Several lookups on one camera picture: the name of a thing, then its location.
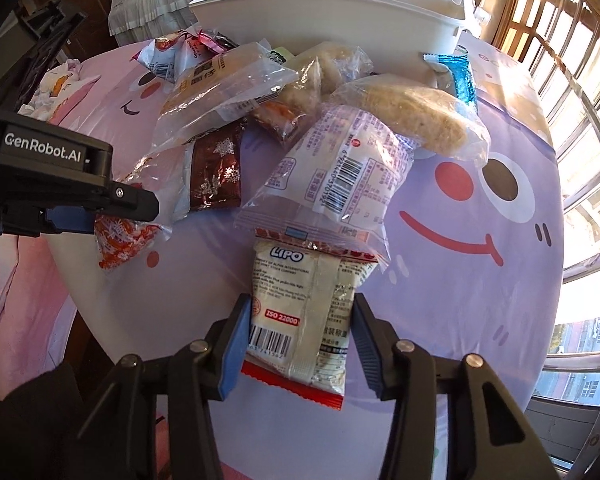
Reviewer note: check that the blue snack packet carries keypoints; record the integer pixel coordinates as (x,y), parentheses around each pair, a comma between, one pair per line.
(457,75)

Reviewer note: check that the white plastic bin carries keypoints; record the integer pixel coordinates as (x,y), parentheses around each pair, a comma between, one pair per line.
(330,15)

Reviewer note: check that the red and white snack packet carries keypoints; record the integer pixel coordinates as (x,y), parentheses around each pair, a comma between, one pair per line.
(162,57)

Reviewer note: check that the white printed cloth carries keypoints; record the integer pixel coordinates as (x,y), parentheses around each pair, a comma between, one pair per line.
(62,82)

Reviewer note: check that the clear rice cake packet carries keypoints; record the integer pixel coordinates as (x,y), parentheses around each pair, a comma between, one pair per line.
(420,115)
(325,75)

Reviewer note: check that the metal window grille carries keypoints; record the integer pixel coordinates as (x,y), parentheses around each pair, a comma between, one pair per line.
(580,110)

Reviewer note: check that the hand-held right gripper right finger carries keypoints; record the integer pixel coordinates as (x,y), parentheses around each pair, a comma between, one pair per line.
(367,355)

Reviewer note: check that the white ruffled fabric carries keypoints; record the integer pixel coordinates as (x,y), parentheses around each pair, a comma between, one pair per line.
(145,5)

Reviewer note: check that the white biscuit packet red edges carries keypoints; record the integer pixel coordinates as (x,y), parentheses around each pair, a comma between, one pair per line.
(305,320)

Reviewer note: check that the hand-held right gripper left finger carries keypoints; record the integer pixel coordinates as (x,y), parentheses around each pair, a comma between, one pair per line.
(230,360)

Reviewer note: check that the dark packet with red edge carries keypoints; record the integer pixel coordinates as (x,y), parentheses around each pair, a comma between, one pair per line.
(212,40)

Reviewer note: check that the black plastic frame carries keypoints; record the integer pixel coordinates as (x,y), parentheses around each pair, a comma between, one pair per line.
(45,45)

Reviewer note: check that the large clear bread packet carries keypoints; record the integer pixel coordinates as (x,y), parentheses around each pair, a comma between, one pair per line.
(215,90)

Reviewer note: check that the green snack packet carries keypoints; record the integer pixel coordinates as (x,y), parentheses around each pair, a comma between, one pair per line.
(280,55)

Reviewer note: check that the pink pillow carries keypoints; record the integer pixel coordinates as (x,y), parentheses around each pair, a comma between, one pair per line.
(25,310)

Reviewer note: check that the orange patterned clear packet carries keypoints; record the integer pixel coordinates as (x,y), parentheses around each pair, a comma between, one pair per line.
(125,242)

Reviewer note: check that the dark red snowflake packet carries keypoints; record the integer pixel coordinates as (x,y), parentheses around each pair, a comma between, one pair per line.
(215,170)

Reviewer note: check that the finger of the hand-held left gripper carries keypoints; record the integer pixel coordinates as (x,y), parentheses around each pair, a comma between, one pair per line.
(70,221)
(130,203)

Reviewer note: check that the dark cloth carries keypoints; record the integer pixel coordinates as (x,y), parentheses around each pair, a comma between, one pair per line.
(30,435)

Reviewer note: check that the cartoon printed tablecloth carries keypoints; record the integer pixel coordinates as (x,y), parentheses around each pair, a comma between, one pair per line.
(455,285)

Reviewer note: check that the clear bun packet with barcode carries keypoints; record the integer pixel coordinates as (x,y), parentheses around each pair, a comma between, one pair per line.
(340,175)

